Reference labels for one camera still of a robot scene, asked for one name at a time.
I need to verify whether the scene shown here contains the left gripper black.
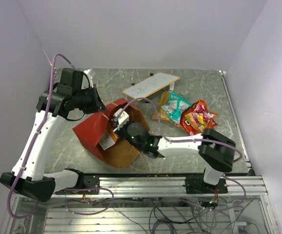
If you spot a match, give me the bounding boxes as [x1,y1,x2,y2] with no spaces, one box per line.
[73,84,108,114]

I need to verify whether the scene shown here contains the red paper bag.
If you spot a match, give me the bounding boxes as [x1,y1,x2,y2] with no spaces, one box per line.
[73,98,139,169]

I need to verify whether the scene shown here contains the tan brown snack bag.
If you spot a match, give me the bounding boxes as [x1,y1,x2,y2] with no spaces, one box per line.
[152,91,173,122]

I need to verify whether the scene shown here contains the teal snack packet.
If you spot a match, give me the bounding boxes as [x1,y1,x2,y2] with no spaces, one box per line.
[161,92,192,124]

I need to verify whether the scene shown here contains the large orange chip bag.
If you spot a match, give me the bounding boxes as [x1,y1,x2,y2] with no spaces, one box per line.
[99,121,118,151]

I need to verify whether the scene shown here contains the red doritos chip bag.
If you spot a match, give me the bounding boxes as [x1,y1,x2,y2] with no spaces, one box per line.
[180,110,218,136]

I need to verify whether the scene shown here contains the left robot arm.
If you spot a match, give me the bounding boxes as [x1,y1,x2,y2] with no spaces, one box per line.
[0,68,106,202]

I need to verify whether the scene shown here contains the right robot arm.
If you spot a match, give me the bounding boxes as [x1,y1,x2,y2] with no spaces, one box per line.
[115,121,236,193]

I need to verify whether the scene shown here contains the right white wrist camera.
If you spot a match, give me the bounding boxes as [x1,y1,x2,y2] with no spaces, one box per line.
[113,108,129,132]

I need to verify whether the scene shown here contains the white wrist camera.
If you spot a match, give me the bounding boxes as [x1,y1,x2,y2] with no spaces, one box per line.
[82,69,95,89]
[113,108,129,132]

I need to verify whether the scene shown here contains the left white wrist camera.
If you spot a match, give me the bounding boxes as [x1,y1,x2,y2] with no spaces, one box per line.
[82,69,95,89]

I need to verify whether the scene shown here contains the small whiteboard yellow frame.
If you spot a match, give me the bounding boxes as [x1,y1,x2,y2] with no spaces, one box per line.
[122,73,180,98]

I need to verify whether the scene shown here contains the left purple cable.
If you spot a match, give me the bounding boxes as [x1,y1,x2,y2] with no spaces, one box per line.
[6,53,77,218]

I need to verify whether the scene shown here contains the purple cable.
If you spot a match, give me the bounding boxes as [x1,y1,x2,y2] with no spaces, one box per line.
[113,97,246,212]
[6,53,77,218]

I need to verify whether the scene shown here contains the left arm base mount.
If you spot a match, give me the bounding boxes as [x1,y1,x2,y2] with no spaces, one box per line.
[65,168,100,195]

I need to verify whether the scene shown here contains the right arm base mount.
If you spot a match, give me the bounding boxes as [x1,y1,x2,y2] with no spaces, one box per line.
[183,173,228,194]

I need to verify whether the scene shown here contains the aluminium rail frame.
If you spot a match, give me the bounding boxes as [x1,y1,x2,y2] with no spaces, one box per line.
[0,174,280,234]

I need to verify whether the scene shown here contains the loose wires under table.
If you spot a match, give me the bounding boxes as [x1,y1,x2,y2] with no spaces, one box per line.
[65,187,254,234]

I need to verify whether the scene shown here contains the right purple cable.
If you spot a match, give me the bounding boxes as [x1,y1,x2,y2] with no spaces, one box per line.
[113,97,246,212]

